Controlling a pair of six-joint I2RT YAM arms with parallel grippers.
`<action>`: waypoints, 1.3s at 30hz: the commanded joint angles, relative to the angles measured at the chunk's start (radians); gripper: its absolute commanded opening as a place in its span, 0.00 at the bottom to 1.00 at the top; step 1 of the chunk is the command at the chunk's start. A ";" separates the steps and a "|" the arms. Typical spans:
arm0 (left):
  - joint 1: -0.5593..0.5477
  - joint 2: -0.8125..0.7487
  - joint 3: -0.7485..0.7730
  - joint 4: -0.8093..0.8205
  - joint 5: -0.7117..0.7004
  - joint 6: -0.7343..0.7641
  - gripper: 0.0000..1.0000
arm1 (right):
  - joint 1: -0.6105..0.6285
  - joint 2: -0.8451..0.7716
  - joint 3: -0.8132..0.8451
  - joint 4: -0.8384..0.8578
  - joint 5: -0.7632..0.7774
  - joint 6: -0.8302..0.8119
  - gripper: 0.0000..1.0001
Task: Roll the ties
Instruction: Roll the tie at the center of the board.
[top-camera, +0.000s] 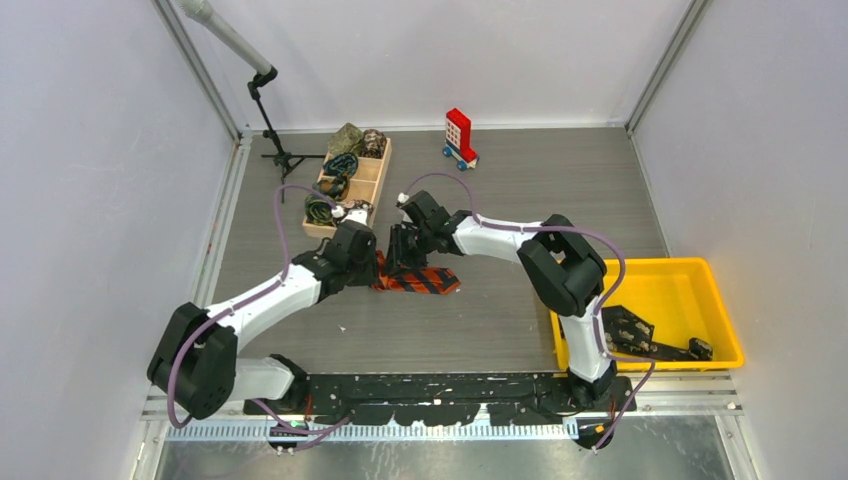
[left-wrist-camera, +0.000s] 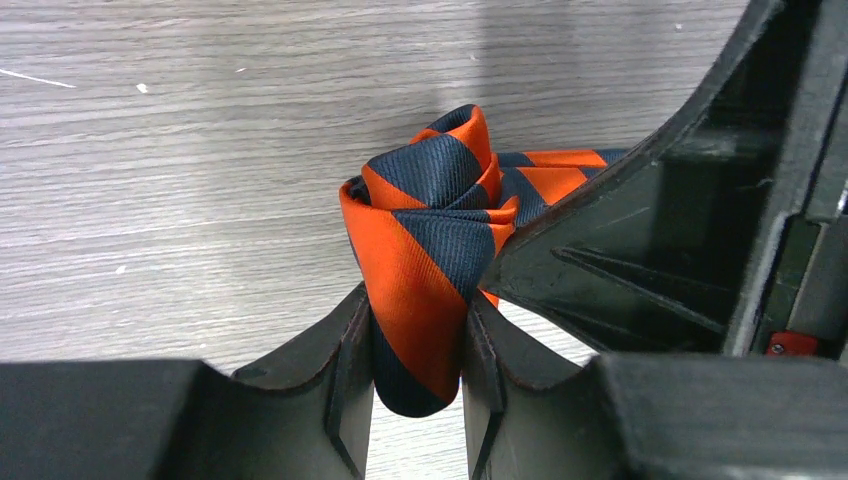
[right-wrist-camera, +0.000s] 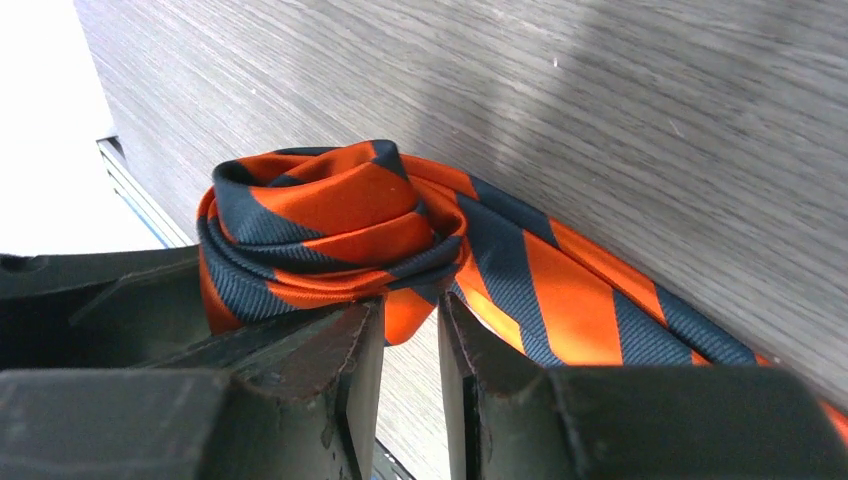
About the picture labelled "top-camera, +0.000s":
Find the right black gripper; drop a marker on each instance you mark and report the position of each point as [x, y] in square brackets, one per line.
[399, 258]

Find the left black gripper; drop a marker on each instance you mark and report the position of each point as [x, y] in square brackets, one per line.
[370, 274]

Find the orange navy striped tie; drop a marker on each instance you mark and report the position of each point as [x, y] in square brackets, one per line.
[428, 280]

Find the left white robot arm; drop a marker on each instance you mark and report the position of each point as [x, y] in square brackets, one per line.
[197, 363]

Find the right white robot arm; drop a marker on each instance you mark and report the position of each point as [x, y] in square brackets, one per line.
[565, 271]

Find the black pink floral rolled tie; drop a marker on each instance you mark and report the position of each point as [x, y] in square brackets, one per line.
[358, 210]

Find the navy yellow rolled tie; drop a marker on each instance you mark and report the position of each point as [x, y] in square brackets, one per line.
[319, 210]

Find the dark green rolled tie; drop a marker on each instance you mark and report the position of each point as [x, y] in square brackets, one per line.
[335, 188]

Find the wooden compartment tray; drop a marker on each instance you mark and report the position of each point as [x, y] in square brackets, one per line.
[367, 184]

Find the teal navy rolled tie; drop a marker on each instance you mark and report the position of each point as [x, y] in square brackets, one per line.
[344, 165]

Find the brown floral rolled tie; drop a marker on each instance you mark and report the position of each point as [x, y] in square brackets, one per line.
[374, 143]

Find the black microphone stand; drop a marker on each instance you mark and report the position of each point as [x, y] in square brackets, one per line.
[285, 160]

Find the olive green rolled tie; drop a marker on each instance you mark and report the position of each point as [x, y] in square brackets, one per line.
[347, 139]

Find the red toy block car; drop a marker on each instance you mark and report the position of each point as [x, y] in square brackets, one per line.
[458, 134]

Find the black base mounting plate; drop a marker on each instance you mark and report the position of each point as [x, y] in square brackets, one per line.
[510, 399]

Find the yellow plastic bin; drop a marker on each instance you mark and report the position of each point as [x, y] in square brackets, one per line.
[680, 298]

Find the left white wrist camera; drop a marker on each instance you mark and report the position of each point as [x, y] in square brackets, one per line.
[337, 213]

